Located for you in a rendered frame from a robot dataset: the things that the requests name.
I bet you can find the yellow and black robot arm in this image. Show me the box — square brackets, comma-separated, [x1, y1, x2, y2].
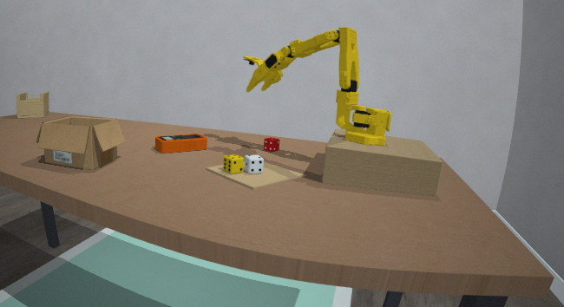
[263, 27, 390, 146]

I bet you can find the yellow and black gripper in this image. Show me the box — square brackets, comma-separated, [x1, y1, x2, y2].
[243, 56, 283, 92]

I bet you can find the orange digital multimeter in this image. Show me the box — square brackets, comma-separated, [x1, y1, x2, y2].
[155, 134, 207, 154]

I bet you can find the yellow die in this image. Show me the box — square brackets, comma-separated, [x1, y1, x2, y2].
[223, 154, 244, 174]

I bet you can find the red die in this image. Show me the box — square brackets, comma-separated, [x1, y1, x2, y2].
[264, 138, 279, 152]

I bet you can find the white die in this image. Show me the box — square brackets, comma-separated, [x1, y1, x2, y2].
[245, 155, 264, 173]

